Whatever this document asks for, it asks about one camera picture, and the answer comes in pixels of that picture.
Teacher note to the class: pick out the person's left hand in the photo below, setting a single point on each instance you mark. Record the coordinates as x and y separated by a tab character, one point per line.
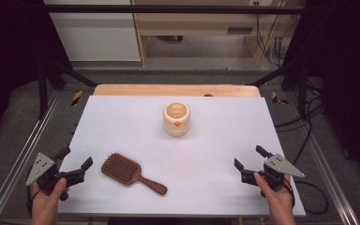
45	204

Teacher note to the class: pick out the yellow black tape marker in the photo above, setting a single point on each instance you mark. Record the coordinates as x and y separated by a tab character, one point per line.
275	97
77	97

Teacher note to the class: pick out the light wooden desk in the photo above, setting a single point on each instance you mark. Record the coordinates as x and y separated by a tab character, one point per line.
193	23

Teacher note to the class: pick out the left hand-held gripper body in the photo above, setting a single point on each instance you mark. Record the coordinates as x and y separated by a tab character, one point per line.
45	175

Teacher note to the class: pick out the cream ceramic cup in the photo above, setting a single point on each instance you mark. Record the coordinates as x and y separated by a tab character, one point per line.
176	125

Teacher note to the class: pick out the black frame crossbar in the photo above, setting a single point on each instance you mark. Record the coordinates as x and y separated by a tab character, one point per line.
168	9

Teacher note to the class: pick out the wooden table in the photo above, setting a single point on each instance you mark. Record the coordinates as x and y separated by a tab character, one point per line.
156	90

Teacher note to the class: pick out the aluminium rail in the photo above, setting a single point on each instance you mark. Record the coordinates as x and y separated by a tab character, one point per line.
18	156
325	162

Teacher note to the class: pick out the black curtain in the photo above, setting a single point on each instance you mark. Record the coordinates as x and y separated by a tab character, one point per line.
350	78
9	47

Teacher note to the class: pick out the white cabinet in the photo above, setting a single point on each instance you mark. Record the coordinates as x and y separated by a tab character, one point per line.
97	34

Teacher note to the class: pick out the person's right hand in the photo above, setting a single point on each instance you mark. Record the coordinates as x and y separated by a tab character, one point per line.
278	200

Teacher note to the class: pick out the brown wooden hairbrush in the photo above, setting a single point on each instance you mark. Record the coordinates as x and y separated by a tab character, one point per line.
122	168

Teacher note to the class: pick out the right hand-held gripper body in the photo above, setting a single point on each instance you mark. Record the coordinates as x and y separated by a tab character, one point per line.
278	167

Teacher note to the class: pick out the black frame strut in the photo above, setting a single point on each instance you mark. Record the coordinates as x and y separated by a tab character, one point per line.
293	73
72	73

